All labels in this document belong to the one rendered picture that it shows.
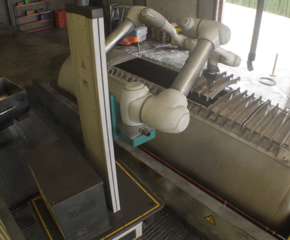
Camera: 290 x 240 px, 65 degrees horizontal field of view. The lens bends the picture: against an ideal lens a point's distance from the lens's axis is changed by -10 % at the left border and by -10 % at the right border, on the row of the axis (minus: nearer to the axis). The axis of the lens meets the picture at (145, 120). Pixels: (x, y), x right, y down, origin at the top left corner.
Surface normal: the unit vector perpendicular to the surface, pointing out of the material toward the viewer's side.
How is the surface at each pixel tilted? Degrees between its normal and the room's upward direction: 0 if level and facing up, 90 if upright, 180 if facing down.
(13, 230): 0
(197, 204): 90
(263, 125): 10
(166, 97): 31
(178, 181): 1
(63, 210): 90
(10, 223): 0
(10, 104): 91
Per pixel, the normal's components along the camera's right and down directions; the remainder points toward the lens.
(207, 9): -0.72, 0.39
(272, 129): -0.13, -0.75
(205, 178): -0.69, 0.11
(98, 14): 0.61, 0.44
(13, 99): 0.76, 0.38
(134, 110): -0.55, 0.37
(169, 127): -0.30, 0.65
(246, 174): -0.59, -0.16
